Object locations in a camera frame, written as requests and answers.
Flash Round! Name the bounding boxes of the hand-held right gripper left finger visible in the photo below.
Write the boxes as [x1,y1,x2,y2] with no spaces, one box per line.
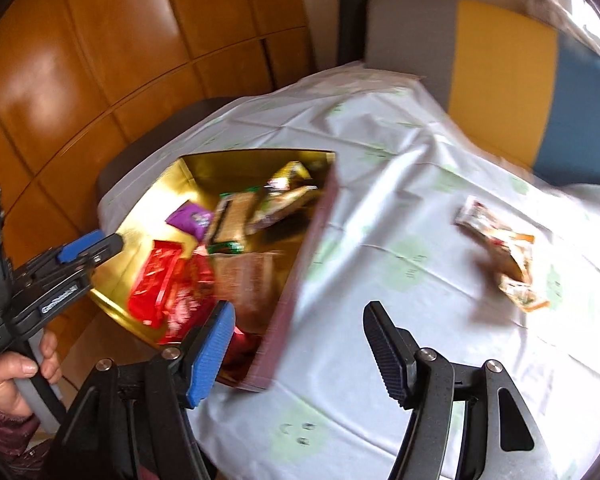
[42,300,237,480]

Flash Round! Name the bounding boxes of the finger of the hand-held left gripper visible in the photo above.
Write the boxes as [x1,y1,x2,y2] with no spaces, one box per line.
[55,230,106,265]
[77,234,125,275]

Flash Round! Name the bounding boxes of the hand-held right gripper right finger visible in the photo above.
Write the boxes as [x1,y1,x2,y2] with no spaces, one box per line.
[362,301,558,480]

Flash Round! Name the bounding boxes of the red snack bar packet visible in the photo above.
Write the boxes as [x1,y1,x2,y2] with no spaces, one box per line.
[159,254,217,347]

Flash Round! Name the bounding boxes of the bright red snack packet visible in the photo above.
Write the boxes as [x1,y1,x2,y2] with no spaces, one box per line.
[127,239,187,330]

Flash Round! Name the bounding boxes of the purple snack packet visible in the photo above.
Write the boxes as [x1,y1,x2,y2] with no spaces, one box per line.
[165,200,214,241]

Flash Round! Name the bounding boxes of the gold gift box maroon side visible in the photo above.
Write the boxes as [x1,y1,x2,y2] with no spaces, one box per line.
[87,147,340,393]

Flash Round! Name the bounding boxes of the biscuit packet green ends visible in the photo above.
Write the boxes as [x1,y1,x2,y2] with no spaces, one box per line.
[206,191,262,257]

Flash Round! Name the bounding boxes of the yellow green snack packet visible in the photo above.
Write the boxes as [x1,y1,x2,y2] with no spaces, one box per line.
[250,184,322,235]

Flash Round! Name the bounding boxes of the person's left hand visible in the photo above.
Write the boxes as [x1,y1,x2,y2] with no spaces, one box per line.
[0,330,62,421]

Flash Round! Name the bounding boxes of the pale blue smiley tablecloth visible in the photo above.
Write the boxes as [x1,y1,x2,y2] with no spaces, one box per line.
[97,60,600,480]

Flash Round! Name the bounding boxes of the dark grey chair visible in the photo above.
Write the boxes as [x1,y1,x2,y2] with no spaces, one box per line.
[96,96,237,198]

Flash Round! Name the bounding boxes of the grey yellow blue chair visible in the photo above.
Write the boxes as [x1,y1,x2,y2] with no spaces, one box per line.
[365,0,600,188]

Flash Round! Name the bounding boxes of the window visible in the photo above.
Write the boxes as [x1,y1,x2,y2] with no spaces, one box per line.
[522,0,600,46]

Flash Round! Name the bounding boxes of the black upright post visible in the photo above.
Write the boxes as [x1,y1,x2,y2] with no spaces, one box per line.
[339,0,376,68]

